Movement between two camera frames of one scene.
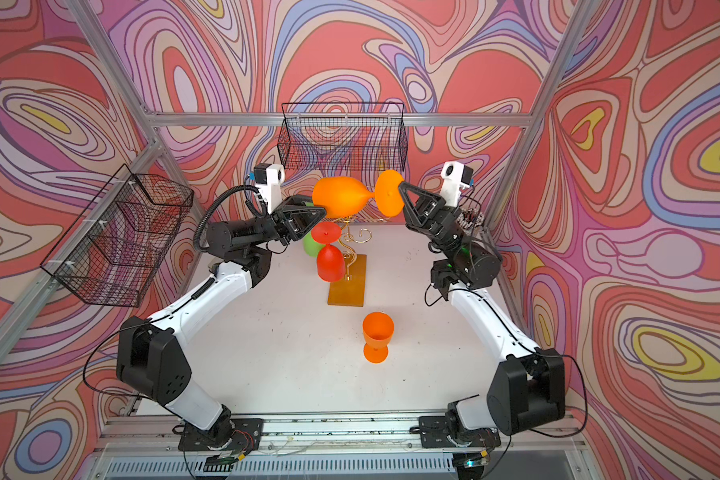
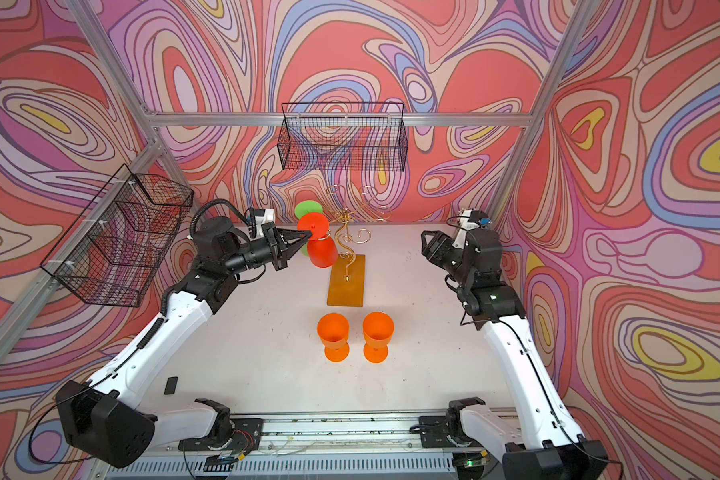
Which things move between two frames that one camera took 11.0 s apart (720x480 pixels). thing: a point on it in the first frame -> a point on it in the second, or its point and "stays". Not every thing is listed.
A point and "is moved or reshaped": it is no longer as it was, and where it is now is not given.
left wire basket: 114,251 stays
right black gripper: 437,224 -> 439,244
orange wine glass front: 377,328 stays
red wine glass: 330,265 is moved or reshaped
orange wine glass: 343,196 -> 333,330
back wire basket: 343,136 stays
